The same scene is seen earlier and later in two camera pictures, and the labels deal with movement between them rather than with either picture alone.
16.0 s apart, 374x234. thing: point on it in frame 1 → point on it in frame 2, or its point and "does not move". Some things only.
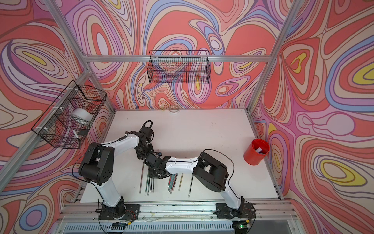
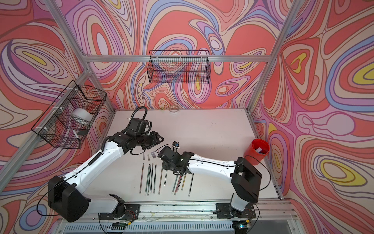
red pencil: x=141 y=178 does not move
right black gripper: x=151 y=175 → x=165 y=167
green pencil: x=146 y=187 does not move
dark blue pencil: x=148 y=186 does not move
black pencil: x=190 y=187 does not move
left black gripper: x=141 y=156 → x=155 y=139
